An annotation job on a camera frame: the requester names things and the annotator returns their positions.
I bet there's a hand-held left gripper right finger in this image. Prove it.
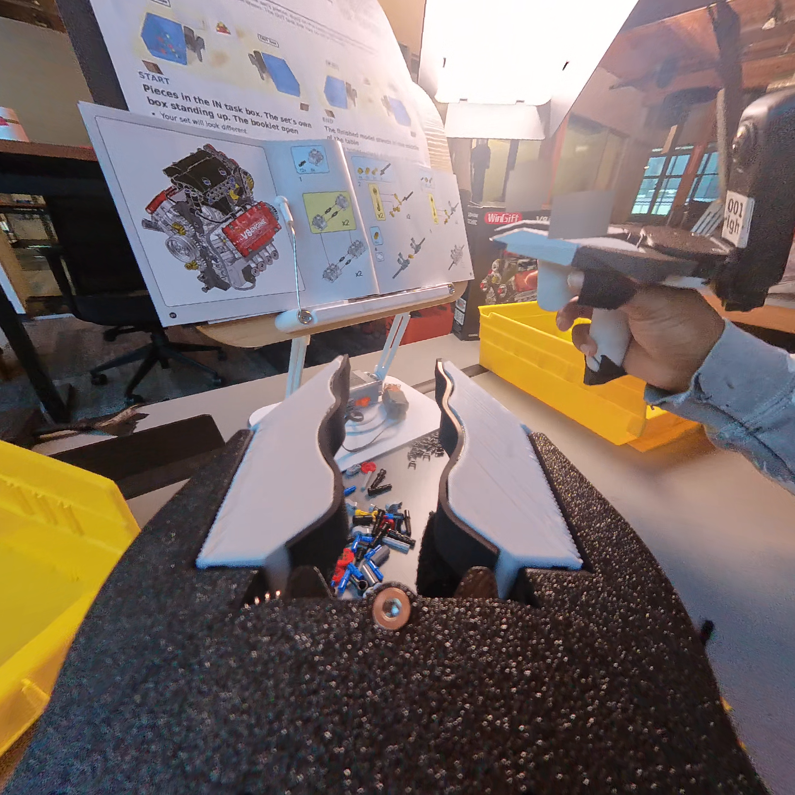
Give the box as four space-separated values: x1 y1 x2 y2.
417 358 585 600

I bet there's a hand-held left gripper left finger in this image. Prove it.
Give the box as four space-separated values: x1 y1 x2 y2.
195 355 352 594

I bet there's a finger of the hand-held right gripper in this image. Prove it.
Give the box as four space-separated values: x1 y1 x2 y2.
491 226 598 269

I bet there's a grey desk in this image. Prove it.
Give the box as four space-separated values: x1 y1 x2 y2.
0 335 795 783

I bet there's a printed task sheet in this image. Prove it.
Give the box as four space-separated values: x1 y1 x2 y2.
90 0 431 166

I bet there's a person's right hand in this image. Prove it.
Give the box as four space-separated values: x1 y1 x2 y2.
556 287 728 394

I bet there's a black toy engine box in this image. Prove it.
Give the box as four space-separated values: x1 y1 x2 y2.
452 208 555 342

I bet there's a pile of black pins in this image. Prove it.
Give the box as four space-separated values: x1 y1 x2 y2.
407 433 446 468

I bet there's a pile of mixed small bricks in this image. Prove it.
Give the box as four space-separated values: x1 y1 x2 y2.
332 460 416 599

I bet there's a yellow plastic bin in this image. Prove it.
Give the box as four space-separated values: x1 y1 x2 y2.
0 440 141 756
478 301 704 453

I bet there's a white book stand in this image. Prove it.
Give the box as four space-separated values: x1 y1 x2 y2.
195 282 474 474

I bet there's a grey battery box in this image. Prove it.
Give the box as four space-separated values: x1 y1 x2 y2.
344 371 383 424

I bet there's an instruction booklet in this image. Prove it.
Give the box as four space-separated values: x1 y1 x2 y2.
77 102 475 328

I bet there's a black office chair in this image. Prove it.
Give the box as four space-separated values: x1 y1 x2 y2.
46 205 228 405

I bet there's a black table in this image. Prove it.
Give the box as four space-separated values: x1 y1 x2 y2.
0 140 110 424

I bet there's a black display board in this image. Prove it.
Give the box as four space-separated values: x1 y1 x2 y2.
56 0 131 111

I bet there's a black motor cable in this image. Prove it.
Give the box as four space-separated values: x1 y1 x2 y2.
340 413 400 453

